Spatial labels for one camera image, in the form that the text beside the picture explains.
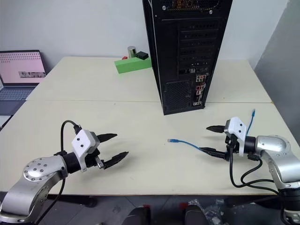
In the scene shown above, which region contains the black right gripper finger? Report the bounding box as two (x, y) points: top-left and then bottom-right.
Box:
(206, 125), (226, 135)
(200, 147), (228, 160)

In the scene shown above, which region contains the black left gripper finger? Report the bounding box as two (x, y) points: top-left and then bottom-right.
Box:
(102, 151), (129, 170)
(96, 133), (118, 144)

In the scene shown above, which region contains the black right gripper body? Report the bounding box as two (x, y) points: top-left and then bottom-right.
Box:
(224, 133), (238, 162)

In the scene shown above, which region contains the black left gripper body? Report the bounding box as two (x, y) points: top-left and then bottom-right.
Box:
(85, 149), (105, 170)

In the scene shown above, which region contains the crumpled clear plastic wrap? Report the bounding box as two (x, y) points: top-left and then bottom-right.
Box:
(187, 198), (233, 225)

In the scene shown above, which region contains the dark rounded shape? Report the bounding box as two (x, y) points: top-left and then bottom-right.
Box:
(180, 202), (207, 225)
(121, 204), (151, 225)

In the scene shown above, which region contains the green rectangular box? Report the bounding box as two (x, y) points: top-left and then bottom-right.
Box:
(114, 57), (153, 75)

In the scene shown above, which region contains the black computer tower case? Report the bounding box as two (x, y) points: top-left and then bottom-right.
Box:
(142, 0), (233, 116)

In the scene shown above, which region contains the silver metal cylinder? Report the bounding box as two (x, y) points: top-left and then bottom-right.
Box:
(127, 45), (138, 59)

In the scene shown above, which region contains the small black box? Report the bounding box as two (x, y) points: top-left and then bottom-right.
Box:
(135, 51), (150, 60)

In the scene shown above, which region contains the grey partition panel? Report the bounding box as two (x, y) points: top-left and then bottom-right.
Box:
(254, 0), (300, 152)

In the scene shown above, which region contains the open grey laptop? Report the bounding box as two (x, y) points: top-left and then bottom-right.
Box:
(0, 49), (48, 102)

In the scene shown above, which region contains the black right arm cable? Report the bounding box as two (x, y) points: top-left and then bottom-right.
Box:
(228, 138), (281, 195)

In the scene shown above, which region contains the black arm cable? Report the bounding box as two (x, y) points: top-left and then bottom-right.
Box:
(35, 120), (82, 225)
(228, 138), (281, 195)

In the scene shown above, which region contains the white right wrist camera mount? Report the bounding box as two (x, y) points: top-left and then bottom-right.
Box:
(224, 117), (248, 157)

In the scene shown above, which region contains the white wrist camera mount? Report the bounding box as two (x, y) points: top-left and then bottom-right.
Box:
(71, 129), (98, 173)
(224, 117), (248, 157)

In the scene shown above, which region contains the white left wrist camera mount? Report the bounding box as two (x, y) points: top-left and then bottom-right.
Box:
(71, 129), (98, 173)

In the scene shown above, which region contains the blue ethernet cable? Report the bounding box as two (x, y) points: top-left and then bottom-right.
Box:
(167, 108), (256, 153)

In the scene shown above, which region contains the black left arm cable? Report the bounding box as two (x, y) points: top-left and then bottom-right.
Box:
(35, 120), (82, 225)

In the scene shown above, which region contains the black table frame bar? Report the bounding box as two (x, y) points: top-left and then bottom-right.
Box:
(224, 195), (280, 209)

